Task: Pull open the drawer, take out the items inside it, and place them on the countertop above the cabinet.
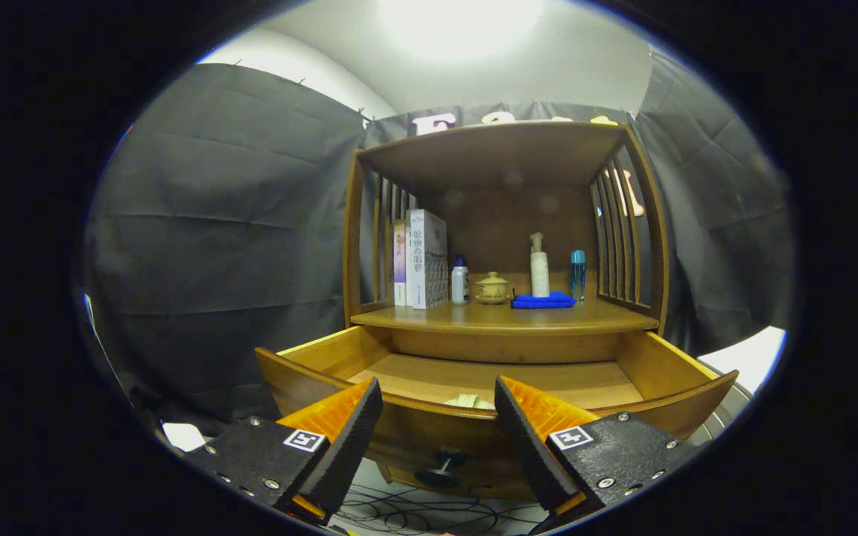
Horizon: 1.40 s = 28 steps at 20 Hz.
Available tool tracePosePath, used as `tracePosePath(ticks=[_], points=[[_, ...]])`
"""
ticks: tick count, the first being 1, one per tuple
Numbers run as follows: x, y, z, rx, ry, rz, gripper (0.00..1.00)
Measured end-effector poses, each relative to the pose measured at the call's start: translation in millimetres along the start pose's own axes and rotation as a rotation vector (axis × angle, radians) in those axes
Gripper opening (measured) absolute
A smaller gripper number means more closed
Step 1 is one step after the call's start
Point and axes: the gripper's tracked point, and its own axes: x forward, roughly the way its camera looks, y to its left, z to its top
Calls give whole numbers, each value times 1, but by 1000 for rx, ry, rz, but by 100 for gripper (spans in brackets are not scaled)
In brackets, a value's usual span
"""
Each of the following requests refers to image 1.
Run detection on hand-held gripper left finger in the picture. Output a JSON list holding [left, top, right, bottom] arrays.
[[187, 377, 385, 526]]

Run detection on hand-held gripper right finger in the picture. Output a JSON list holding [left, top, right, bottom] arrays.
[[494, 376, 700, 522]]

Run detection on wooden drawer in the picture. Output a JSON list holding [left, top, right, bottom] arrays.
[[254, 325, 739, 490]]

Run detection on wooden countertop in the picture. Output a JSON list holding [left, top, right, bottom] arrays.
[[351, 298, 659, 334]]

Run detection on wooden cabinet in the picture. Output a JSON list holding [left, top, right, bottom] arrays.
[[343, 121, 670, 501]]

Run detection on grey white drawer unit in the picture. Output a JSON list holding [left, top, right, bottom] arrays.
[[686, 326, 787, 447]]

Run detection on blue folded cloth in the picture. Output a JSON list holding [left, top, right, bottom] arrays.
[[511, 291, 577, 310]]

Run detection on yellow lidded teacup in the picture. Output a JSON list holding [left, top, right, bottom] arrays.
[[474, 272, 512, 305]]

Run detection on white pump bottle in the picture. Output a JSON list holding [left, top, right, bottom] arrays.
[[530, 232, 550, 299]]

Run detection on white bottle blue cap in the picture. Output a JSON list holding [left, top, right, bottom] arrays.
[[451, 255, 470, 305]]

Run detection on purple book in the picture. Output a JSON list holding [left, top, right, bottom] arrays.
[[393, 219, 409, 307]]

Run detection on white patterned book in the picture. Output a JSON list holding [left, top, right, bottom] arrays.
[[406, 209, 449, 310]]

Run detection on black floor cables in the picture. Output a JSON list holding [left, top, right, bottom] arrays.
[[332, 484, 549, 536]]

